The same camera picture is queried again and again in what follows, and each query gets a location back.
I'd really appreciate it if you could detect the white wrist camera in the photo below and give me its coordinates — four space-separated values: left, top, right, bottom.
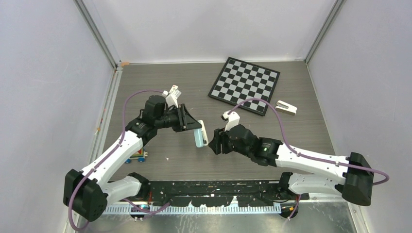
162 89 182 108
222 111 240 132

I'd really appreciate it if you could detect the white staple box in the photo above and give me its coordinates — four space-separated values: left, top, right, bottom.
275 100 297 116

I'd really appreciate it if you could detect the light blue white stapler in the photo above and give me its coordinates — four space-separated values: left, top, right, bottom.
194 120 209 148

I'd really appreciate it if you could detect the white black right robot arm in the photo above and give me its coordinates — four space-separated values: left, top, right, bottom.
208 125 374 206

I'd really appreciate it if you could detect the black white chessboard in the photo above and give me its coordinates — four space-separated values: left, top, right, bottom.
208 57 280 116

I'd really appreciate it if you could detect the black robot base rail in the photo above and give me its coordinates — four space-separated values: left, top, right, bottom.
123 180 309 208

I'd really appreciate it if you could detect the aluminium corner post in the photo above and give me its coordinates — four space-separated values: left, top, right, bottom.
73 0 118 70
304 0 346 65

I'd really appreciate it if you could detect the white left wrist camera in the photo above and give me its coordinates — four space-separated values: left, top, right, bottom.
162 89 182 108

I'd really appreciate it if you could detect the left aluminium corner post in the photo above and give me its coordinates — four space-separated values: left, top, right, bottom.
73 0 118 70

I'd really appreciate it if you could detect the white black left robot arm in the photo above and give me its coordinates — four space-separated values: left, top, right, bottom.
63 95 205 222

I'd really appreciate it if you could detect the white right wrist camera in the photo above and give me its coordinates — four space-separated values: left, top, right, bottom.
222 111 240 132

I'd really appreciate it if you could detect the colourful wooden toy car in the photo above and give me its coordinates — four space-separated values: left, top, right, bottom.
125 149 148 164

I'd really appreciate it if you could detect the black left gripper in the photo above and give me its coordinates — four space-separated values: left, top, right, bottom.
155 104 202 133

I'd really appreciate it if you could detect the right aluminium corner post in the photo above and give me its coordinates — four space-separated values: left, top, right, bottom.
304 0 346 65

